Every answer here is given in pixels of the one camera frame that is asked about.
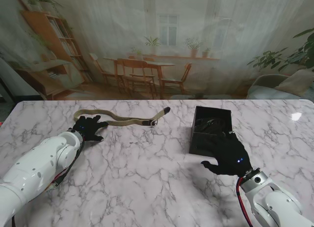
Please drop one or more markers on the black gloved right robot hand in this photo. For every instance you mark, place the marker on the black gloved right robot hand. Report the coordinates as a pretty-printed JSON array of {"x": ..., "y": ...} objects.
[{"x": 230, "y": 153}]

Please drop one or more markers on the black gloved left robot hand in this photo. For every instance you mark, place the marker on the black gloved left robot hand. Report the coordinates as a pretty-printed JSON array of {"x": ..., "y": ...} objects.
[{"x": 90, "y": 128}]

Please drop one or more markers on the black woven belt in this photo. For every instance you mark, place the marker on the black woven belt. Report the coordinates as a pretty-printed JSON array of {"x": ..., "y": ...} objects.
[{"x": 211, "y": 125}]

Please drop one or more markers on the beige braided belt silver buckle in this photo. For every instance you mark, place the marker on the beige braided belt silver buckle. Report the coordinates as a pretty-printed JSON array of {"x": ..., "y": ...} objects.
[{"x": 127, "y": 121}]

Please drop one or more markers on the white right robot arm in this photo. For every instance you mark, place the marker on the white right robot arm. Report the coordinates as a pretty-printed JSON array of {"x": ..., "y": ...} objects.
[{"x": 274, "y": 202}]

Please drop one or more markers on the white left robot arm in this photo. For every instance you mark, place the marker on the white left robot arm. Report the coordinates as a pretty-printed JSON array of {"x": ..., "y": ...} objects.
[{"x": 36, "y": 168}]

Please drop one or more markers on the black square storage box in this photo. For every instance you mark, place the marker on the black square storage box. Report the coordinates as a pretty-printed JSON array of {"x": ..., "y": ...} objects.
[{"x": 201, "y": 143}]

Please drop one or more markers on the printed room scene backdrop curtain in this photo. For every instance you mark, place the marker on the printed room scene backdrop curtain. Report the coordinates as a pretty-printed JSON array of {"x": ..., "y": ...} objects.
[{"x": 157, "y": 15}]

